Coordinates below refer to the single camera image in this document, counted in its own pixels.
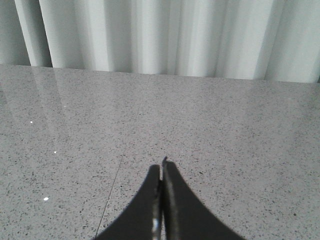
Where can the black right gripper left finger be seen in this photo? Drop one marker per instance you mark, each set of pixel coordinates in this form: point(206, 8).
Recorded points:
point(142, 218)

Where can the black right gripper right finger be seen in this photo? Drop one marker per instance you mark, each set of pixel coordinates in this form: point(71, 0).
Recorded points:
point(185, 216)

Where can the pale green curtain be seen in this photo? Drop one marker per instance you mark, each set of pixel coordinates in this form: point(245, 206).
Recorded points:
point(276, 40)

